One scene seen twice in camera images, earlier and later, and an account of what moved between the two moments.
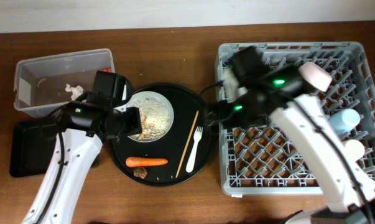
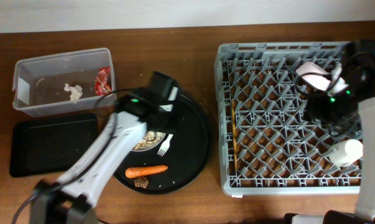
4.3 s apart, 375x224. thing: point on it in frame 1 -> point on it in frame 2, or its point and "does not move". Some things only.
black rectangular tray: (31, 144) does not move
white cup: (354, 149) does not move
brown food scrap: (140, 172) -> (141, 182)
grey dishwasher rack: (268, 158) does not move
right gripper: (241, 116) -> (311, 107)
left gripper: (135, 126) -> (163, 121)
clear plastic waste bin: (43, 84) does not move
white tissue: (75, 91) does not move
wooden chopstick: (187, 145) -> (234, 134)
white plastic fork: (198, 135) -> (165, 145)
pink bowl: (315, 75) does not move
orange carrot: (134, 162) -> (135, 172)
